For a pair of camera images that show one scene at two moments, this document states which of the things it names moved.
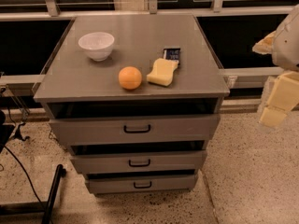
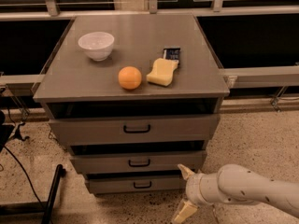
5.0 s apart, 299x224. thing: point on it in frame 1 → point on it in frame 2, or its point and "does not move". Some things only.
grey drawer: [142, 161] does not move
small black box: [172, 54] does not move
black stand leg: [47, 207] does not move
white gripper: [287, 49] → [192, 187]
